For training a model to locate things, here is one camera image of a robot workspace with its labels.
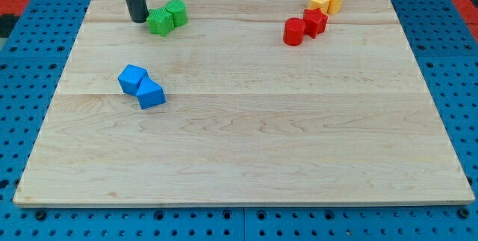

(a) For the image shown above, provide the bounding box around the light wooden board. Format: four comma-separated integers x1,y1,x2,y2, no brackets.
13,0,475,208

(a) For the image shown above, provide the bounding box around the red star block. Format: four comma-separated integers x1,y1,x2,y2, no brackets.
302,8,328,39

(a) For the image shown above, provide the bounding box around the blue triangular block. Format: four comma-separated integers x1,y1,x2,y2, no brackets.
136,77,167,109

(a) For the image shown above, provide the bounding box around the green star block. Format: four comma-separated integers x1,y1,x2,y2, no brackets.
146,7,175,37

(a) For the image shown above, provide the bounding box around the yellow hexagon block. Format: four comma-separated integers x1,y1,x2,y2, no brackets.
308,0,330,14

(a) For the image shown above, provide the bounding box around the blue cube block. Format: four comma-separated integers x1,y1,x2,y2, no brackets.
117,64,149,96

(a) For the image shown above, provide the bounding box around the green cylinder block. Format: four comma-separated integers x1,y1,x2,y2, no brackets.
166,0,188,27

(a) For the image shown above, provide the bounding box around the red cylinder block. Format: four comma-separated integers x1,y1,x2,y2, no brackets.
283,17,305,46

